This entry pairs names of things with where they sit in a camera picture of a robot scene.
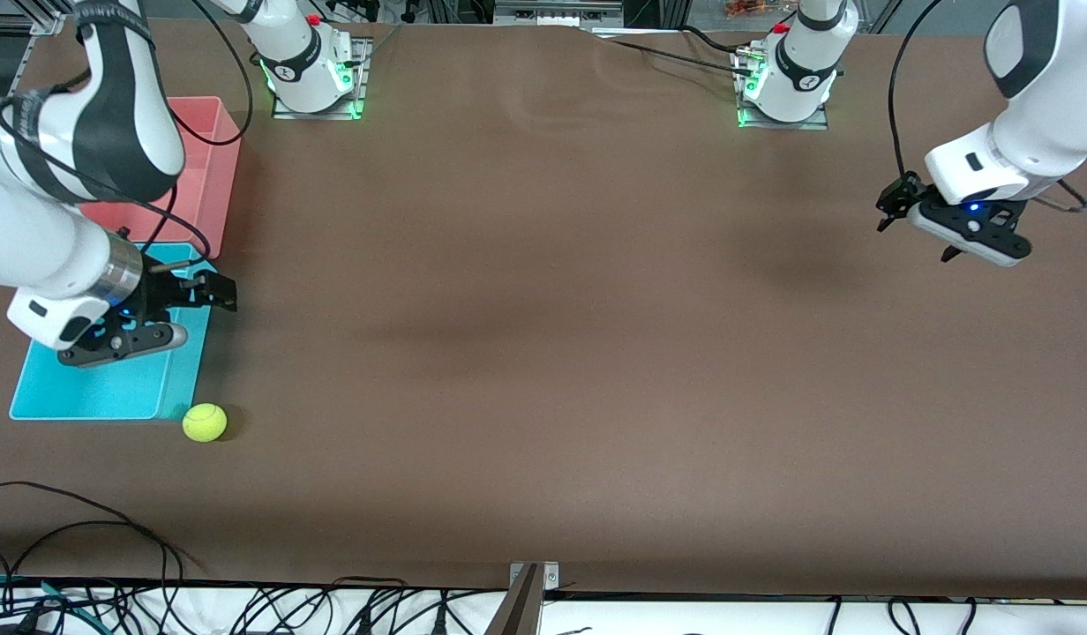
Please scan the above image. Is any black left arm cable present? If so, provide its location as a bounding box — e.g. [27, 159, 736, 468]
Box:
[888, 0, 1087, 214]

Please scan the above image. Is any dark grey metal beam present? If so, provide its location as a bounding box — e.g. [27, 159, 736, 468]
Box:
[484, 564, 544, 635]

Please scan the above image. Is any arched thin black cable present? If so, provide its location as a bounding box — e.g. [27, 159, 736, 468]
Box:
[0, 520, 187, 609]

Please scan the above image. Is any silver metal bracket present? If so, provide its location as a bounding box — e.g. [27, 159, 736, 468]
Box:
[509, 562, 560, 590]

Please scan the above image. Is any blue plastic bin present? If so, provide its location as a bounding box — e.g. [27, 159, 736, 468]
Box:
[10, 243, 219, 422]

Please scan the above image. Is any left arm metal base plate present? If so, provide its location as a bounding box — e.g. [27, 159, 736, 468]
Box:
[736, 49, 831, 131]

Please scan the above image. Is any yellow tennis ball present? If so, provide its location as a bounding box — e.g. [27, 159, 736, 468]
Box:
[182, 403, 229, 444]

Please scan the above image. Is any aluminium profile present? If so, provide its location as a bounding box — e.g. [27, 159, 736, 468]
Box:
[0, 0, 77, 36]

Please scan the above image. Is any black base cable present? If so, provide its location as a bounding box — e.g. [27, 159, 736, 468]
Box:
[607, 37, 746, 76]
[680, 25, 752, 58]

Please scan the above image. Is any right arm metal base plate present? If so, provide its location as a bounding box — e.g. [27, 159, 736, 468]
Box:
[272, 37, 370, 120]

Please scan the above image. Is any pink plastic bin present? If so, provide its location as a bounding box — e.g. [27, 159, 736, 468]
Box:
[80, 95, 243, 260]

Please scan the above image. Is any grey metal box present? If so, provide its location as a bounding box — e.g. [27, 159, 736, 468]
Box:
[493, 0, 624, 27]

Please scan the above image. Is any long thin black cable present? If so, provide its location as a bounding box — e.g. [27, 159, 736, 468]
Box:
[0, 481, 211, 574]

